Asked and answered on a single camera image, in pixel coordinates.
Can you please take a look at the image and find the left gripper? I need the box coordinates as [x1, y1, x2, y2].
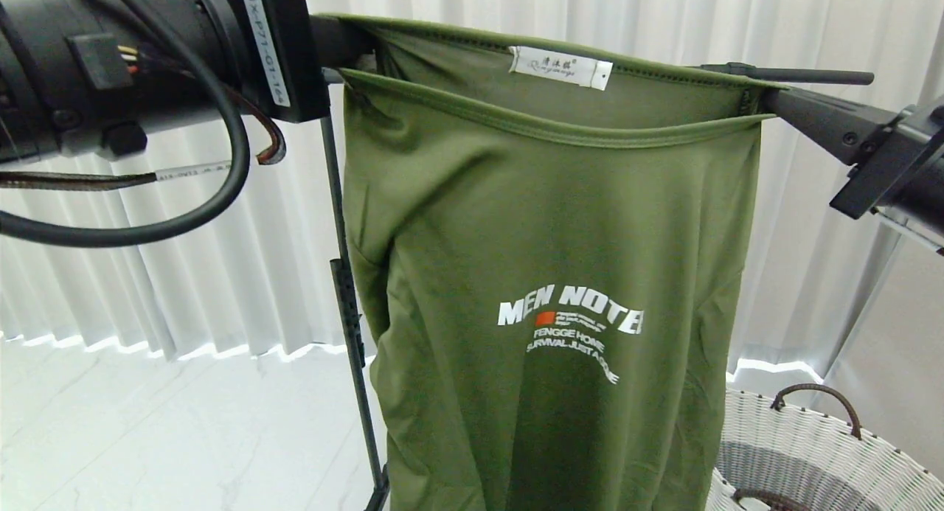
[0, 0, 373, 165]

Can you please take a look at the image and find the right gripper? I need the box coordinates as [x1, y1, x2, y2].
[760, 86, 944, 257]

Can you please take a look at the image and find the green sleeveless shirt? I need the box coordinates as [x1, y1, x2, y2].
[317, 12, 784, 511]

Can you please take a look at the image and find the black clothes rack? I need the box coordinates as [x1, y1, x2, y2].
[319, 61, 876, 511]

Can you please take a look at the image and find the white laundry basket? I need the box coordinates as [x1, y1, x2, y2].
[704, 383, 944, 511]

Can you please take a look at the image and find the white curtain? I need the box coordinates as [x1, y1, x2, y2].
[0, 0, 944, 383]

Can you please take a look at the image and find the black cable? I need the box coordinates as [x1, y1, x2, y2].
[0, 0, 253, 248]

